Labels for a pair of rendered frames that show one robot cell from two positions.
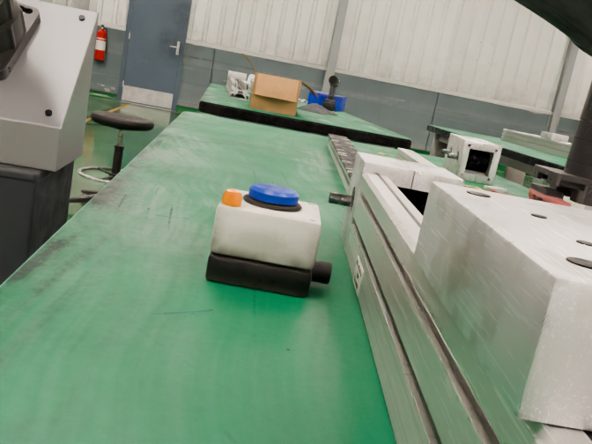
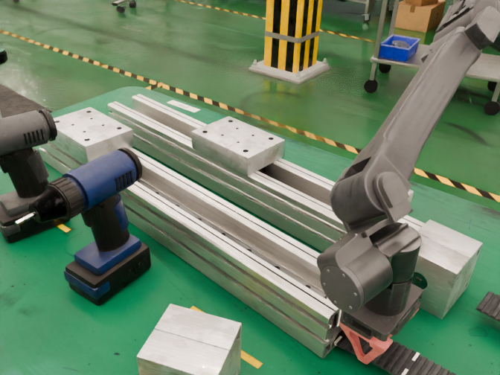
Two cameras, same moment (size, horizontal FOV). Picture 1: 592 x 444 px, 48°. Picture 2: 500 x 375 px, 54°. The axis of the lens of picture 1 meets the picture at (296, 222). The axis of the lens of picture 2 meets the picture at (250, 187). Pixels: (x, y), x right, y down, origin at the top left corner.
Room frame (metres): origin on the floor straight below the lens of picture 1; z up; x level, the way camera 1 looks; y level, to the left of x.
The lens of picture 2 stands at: (0.89, -0.75, 1.35)
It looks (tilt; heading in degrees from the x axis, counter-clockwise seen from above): 33 degrees down; 134
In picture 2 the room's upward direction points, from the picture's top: 2 degrees clockwise
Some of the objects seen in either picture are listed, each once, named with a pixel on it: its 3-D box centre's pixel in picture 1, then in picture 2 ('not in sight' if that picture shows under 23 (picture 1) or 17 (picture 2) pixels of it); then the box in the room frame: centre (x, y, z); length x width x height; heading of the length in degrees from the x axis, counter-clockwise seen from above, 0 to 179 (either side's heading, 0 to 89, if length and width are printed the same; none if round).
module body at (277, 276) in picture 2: not in sight; (167, 206); (0.25, -0.31, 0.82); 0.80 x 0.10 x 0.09; 2
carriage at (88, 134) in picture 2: not in sight; (90, 139); (0.00, -0.32, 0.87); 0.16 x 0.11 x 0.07; 2
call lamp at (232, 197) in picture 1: (233, 196); not in sight; (0.49, 0.05, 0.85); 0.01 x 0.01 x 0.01
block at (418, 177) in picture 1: (386, 207); (438, 263); (0.69, -0.09, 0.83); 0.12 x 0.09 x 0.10; 92
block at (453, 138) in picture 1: (462, 154); not in sight; (1.75, -0.40, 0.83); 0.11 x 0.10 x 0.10; 91
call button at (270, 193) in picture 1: (272, 199); not in sight; (0.52, 0.02, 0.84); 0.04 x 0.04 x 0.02
